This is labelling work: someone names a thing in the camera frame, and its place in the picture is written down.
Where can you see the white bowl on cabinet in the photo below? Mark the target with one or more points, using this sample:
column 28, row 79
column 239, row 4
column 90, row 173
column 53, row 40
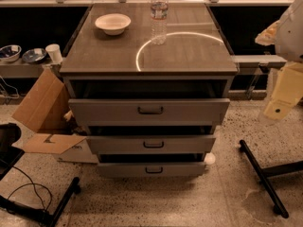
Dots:
column 113, row 24

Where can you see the open cardboard box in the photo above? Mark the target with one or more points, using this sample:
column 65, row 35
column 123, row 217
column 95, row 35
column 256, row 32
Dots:
column 45, row 111

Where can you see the black chair seat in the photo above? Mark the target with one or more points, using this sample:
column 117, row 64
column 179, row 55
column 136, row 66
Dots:
column 9, row 155

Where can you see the blue patterned bowl right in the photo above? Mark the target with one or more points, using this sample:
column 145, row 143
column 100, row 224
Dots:
column 35, row 55

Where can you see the grey bottom drawer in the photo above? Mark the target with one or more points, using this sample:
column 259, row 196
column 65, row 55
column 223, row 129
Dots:
column 127, row 170

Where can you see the grey drawer cabinet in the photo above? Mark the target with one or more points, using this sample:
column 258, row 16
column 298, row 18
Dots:
column 193, row 63

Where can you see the clear plastic water bottle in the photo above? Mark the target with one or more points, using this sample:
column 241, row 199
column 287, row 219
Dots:
column 159, row 14

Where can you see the grey drawer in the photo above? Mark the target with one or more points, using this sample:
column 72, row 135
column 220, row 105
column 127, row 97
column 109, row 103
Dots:
column 127, row 170
column 148, row 144
column 155, row 112

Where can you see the white paper cup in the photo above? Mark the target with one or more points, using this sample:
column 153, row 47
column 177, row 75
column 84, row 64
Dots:
column 54, row 53

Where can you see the black stand leg right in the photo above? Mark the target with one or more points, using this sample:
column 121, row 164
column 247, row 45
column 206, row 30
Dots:
column 265, row 173

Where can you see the grey top drawer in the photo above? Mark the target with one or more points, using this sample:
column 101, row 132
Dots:
column 155, row 112

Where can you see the black stand leg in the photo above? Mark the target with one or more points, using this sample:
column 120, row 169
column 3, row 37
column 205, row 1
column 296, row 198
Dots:
column 39, row 215
column 265, row 173

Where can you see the grey middle drawer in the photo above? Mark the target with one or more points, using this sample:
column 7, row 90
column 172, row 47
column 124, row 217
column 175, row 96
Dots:
column 148, row 144

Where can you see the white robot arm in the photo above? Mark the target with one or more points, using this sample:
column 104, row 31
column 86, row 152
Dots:
column 286, row 34

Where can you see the black stand leg left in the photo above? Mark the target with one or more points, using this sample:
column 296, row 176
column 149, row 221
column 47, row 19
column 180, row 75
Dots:
column 39, row 215

